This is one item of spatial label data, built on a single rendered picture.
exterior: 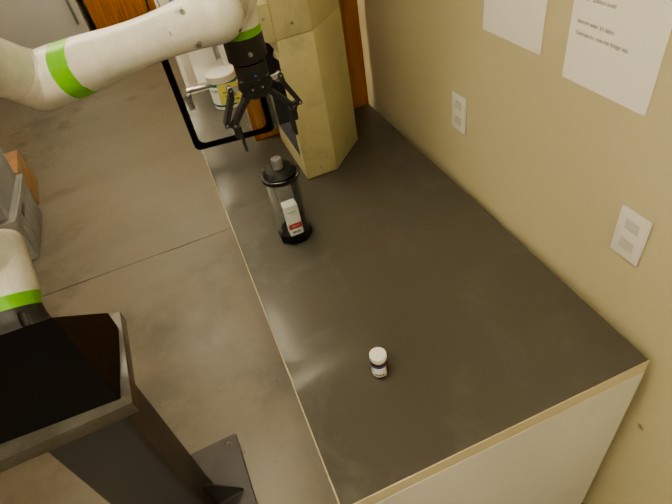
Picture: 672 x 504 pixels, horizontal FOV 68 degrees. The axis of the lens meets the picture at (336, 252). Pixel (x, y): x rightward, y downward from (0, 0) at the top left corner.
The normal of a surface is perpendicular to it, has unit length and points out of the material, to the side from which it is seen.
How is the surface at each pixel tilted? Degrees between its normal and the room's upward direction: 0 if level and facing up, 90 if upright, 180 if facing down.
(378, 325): 1
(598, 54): 90
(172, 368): 0
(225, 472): 0
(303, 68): 90
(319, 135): 90
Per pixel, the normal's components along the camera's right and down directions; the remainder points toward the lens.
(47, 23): 0.36, 0.59
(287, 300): -0.15, -0.73
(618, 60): -0.92, 0.36
